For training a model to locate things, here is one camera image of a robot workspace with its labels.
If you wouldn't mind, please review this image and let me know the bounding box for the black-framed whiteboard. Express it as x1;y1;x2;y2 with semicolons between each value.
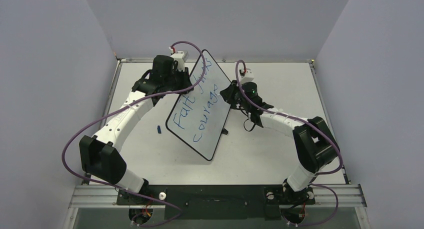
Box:
165;49;231;161

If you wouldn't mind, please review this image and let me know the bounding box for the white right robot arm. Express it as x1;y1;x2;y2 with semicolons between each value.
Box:
220;80;340;203

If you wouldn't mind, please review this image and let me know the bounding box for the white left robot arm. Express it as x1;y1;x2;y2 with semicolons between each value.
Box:
79;51;192;204

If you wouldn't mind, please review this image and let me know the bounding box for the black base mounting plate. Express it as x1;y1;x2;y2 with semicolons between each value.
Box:
116;184;316;222

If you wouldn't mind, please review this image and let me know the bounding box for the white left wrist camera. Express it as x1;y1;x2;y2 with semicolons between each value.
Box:
170;50;189;72

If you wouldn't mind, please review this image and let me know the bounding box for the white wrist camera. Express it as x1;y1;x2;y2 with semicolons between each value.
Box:
170;50;189;72
239;68;255;84

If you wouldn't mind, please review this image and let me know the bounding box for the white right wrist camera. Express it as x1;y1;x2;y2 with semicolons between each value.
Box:
239;68;255;84

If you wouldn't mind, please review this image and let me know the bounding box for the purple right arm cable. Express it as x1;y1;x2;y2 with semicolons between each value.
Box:
235;59;344;176

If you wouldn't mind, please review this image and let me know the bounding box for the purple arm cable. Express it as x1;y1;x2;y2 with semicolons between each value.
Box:
61;40;208;228
235;59;344;176

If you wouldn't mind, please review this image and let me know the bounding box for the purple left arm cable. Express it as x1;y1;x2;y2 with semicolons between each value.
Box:
61;40;208;228

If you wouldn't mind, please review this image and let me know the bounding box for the aluminium front frame rail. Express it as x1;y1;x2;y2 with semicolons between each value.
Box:
69;184;367;209

